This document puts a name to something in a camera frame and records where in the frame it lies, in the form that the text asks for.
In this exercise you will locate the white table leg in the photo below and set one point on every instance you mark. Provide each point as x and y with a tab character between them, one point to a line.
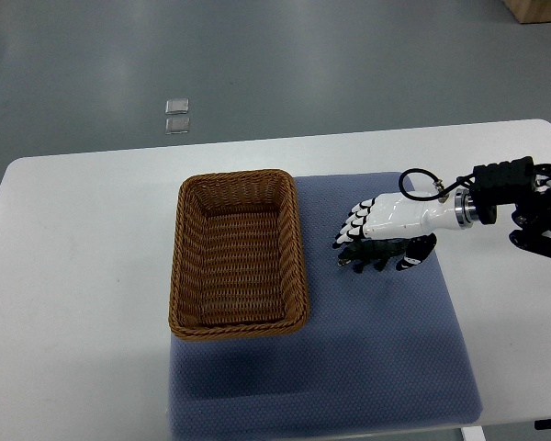
473	433

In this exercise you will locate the upper clear floor plate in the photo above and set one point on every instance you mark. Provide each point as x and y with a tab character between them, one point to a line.
176	106

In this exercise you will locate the blue grey mat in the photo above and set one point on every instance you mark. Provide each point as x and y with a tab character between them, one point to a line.
381	350

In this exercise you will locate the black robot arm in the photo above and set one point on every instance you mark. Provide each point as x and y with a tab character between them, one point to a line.
525	185

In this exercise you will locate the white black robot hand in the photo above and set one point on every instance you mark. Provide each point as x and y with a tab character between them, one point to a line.
394	216

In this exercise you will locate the lower clear floor plate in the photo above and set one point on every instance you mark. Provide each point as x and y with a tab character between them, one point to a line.
177	125

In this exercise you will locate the cardboard box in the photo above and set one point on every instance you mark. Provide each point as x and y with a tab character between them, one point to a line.
530	11

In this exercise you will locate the brown wicker basket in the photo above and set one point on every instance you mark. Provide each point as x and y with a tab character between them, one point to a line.
238	264

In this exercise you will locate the clear floor plate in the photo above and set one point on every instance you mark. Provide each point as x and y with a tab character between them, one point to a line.
176	106
177	125

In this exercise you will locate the dark toy crocodile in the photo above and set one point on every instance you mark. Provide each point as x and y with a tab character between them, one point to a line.
376	253

